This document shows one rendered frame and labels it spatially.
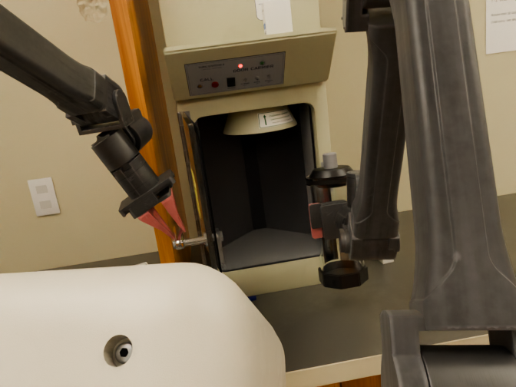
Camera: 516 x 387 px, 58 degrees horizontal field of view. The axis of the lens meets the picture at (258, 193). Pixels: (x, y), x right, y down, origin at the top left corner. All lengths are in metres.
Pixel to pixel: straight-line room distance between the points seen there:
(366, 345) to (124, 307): 0.77
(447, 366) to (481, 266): 0.06
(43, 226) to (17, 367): 1.38
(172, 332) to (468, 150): 0.24
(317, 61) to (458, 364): 0.73
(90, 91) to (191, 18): 0.37
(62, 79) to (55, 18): 0.83
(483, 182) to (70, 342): 0.26
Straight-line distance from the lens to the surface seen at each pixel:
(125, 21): 0.91
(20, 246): 1.61
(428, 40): 0.37
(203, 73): 0.91
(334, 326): 0.97
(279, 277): 1.11
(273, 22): 0.92
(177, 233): 0.78
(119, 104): 0.74
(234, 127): 1.04
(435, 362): 0.32
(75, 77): 0.68
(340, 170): 0.91
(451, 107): 0.34
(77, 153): 1.48
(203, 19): 0.99
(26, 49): 0.61
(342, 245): 0.71
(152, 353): 0.17
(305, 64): 0.95
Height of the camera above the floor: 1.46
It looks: 15 degrees down
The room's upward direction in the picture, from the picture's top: 7 degrees counter-clockwise
